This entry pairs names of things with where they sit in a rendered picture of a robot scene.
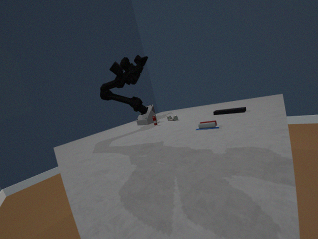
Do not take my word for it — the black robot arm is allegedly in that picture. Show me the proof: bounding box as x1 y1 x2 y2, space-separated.
100 57 148 115

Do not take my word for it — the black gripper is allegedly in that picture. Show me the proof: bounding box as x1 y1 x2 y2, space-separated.
124 55 148 85

